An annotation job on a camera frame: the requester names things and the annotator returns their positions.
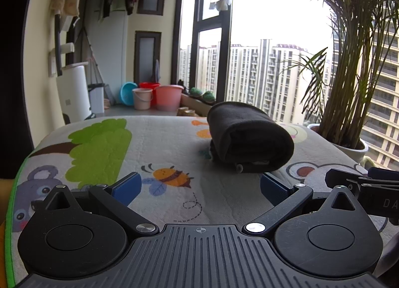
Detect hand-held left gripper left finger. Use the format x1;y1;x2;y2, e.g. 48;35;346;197
44;172;159;237

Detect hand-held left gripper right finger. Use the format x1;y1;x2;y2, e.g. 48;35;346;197
245;173;359;235

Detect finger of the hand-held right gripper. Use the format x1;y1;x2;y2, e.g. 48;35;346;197
368;167;399;179
325;168;399;193

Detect dark grey knitted garment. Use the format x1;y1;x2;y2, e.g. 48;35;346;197
206;100;295;173

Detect white plant pot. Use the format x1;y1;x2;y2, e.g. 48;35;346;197
307;123;369;164

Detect cartoon printed mat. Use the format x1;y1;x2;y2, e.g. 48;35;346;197
6;115;399;288

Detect tall palm plant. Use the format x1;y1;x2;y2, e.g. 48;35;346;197
279;0;399;150

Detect beige plastic bucket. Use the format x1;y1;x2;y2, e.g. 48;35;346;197
132;88;154;110

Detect flat mop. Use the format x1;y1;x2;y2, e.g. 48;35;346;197
82;26;116;109

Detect white trash bin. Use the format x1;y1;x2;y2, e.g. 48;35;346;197
88;83;105;114

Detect blue plastic basin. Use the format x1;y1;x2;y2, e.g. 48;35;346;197
120;82;138;106

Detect pink plastic bucket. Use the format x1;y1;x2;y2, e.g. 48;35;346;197
155;85;184;112

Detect red plastic bucket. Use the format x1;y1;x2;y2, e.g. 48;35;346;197
139;82;161;106

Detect white standing appliance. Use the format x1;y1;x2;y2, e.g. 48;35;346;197
56;65;92;123

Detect high-rise apartment buildings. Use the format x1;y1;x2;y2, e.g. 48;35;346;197
179;14;399;170

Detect dark framed frosted window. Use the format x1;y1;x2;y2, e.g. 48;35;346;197
134;30;162;84

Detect white hanging cloth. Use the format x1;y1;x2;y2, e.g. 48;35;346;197
209;0;232;12

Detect white wall bracket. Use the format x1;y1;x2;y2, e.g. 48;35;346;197
51;43;75;55

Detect dark window frame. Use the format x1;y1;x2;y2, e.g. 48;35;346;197
170;0;237;117

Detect black wall bar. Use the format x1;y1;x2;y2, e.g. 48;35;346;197
54;14;64;77

